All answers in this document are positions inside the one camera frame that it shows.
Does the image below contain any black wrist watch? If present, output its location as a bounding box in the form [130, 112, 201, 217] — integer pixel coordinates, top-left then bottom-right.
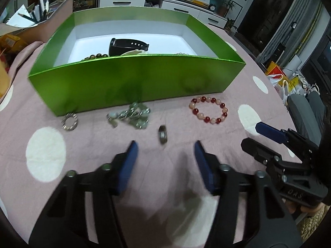
[108, 38, 149, 57]

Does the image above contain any green cardboard box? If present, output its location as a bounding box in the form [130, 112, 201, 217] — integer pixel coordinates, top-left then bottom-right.
[29, 7, 245, 116]

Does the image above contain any small silver ring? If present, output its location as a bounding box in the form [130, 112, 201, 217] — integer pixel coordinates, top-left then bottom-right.
[61, 112, 79, 131]

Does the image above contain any white TV cabinet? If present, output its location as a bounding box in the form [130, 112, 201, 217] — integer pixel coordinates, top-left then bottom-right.
[98, 0, 227, 29]

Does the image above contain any pink polka dot blanket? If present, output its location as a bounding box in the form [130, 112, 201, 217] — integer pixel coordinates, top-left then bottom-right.
[0, 24, 303, 248]

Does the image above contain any brown wooden bead bracelet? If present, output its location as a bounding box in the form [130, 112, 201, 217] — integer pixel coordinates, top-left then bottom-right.
[80, 52, 109, 62]

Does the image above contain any person right hand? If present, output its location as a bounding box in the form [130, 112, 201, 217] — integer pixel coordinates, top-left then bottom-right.
[282, 199, 325, 216]

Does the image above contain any pink storage box with pens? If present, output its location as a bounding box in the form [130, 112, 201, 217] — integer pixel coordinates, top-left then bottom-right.
[0, 0, 74, 43]

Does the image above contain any red and peach bead bracelet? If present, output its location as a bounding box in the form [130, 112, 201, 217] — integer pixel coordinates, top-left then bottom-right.
[188, 96, 229, 125]

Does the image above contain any dark ring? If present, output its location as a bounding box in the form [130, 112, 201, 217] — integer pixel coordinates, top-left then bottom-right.
[158, 125, 168, 144]

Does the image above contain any cream white wrist watch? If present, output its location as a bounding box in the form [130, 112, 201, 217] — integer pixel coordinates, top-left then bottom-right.
[121, 49, 148, 56]

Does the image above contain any white red plastic bag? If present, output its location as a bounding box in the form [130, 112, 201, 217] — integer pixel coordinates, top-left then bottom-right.
[266, 68, 306, 105]

